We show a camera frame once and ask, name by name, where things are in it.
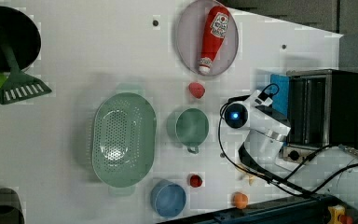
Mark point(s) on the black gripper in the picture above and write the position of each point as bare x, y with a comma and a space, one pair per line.
274, 114

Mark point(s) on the silver black toaster oven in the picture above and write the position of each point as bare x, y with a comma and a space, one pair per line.
322, 108

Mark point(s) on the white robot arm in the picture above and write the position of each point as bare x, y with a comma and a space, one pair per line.
268, 129

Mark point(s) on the peeled toy banana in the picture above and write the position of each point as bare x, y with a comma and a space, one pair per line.
244, 175

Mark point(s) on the red toy strawberry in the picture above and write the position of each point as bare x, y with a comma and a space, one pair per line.
196, 89

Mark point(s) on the mint green mug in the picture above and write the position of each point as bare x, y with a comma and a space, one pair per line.
188, 127

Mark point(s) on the orange toy fruit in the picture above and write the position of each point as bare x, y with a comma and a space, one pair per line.
240, 200

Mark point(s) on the red ketchup bottle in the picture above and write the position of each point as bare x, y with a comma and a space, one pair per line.
214, 33

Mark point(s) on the small dark red fruit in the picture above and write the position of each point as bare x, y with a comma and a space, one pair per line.
195, 181

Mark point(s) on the grey round plate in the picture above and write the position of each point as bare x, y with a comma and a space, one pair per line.
189, 33

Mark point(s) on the yellow red toy object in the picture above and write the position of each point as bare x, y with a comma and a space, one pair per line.
338, 215

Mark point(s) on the blue cup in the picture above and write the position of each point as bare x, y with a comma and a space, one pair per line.
168, 199

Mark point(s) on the mint green oval colander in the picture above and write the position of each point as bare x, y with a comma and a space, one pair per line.
124, 139

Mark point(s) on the dark green slotted spatula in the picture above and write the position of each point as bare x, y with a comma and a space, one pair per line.
19, 86

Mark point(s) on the black utensil holder cup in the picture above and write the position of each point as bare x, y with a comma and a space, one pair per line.
21, 34

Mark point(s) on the grey cup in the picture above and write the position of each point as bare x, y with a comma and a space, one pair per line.
10, 207

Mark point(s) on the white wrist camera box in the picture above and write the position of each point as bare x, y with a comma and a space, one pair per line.
260, 98

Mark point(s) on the dark blue table rail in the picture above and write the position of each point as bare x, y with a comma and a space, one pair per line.
289, 210

